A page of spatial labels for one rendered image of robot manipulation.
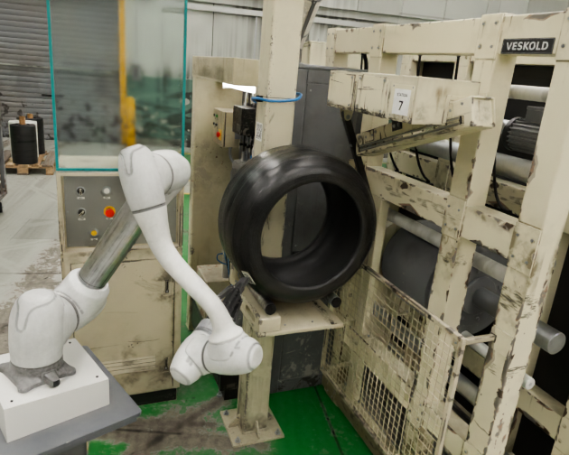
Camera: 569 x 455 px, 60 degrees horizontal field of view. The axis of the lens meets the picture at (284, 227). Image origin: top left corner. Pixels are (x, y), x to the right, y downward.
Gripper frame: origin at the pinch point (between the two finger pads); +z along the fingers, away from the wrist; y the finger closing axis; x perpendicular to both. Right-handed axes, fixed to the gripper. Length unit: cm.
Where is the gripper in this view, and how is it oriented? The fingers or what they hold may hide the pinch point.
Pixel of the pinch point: (240, 284)
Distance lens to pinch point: 177.6
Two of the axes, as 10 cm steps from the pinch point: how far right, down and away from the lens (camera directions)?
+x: 8.4, -1.1, -5.3
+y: 3.9, 8.0, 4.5
